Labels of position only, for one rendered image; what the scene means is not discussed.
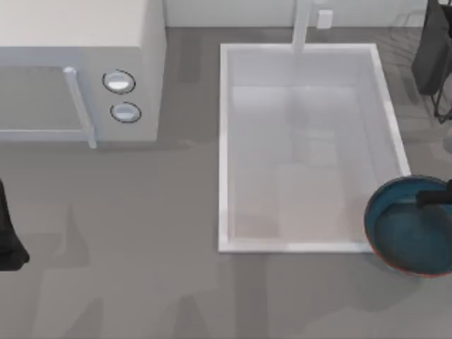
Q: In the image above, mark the small microwave knob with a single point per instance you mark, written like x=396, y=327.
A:
x=125, y=112

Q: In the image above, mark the microwave oven door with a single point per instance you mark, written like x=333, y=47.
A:
x=35, y=99

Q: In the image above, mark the tall white tap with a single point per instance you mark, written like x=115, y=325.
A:
x=301, y=24

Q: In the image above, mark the pale microwave oven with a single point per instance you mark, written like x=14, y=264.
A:
x=148, y=28

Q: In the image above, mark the black chair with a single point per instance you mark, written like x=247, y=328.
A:
x=432, y=53

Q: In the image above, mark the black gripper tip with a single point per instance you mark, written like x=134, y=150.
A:
x=8, y=240

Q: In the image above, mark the blue bowl with red rim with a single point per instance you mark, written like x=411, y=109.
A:
x=399, y=240

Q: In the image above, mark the white wall socket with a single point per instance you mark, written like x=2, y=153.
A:
x=324, y=19

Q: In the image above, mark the white sink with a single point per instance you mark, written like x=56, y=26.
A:
x=303, y=159

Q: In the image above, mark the large microwave knob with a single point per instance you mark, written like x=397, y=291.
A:
x=118, y=82

